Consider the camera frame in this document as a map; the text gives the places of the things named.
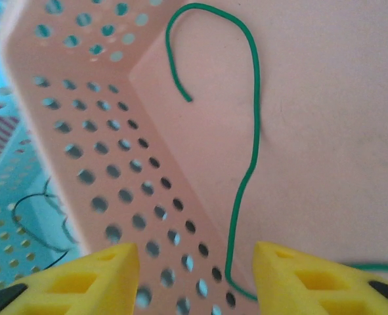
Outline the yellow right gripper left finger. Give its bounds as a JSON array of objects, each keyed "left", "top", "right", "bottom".
[{"left": 0, "top": 242, "right": 139, "bottom": 315}]

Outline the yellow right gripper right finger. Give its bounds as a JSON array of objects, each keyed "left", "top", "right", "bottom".
[{"left": 252, "top": 241, "right": 388, "bottom": 315}]

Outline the thin black cable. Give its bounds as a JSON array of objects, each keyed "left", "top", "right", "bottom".
[
  {"left": 44, "top": 178, "right": 80, "bottom": 272},
  {"left": 11, "top": 192, "right": 70, "bottom": 254}
]

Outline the thin green cable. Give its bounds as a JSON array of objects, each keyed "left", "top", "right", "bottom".
[{"left": 165, "top": 3, "right": 388, "bottom": 301}]

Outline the light blue perforated plastic basket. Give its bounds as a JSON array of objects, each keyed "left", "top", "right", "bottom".
[{"left": 0, "top": 0, "right": 83, "bottom": 296}]

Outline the pink perforated plastic basket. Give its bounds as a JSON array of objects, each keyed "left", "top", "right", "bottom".
[{"left": 0, "top": 0, "right": 388, "bottom": 315}]

